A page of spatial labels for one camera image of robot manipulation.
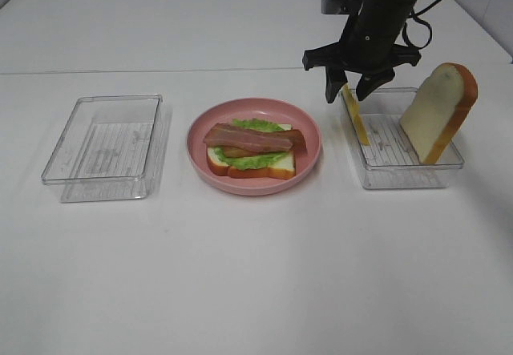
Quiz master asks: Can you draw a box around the right clear plastic tray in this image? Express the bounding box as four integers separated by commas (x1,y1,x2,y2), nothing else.
338,87,464,190

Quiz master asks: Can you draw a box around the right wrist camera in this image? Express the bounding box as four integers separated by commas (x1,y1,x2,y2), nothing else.
321,0,364,16

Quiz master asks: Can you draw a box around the bread slice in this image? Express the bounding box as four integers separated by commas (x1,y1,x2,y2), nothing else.
399,63,478,165
204,119,305,180

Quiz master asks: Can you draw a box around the pink round plate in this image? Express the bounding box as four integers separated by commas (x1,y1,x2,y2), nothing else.
187,98,321,196

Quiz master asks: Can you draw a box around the green lettuce leaf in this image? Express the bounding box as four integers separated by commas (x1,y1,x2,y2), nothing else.
207,118,295,172

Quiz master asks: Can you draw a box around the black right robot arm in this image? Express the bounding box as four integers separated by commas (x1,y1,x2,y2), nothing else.
302,0,421,103

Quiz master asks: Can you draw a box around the left clear plastic tray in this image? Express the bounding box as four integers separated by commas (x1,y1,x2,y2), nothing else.
41,94,164,203

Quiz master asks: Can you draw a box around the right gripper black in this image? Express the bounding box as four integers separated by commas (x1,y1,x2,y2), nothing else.
302,11,421,103

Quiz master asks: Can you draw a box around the clear plastic tray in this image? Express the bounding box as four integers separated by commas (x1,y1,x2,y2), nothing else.
338,87,464,190
41,94,164,203

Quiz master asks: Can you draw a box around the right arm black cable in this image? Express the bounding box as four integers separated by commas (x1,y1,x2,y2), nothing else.
400,0,456,51

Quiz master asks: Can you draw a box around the yellow cheese slice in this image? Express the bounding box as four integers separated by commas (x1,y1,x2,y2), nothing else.
341,83,370,146

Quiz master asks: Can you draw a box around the bacon strip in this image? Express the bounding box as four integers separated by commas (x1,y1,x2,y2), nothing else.
220,130,307,158
203,123,293,153

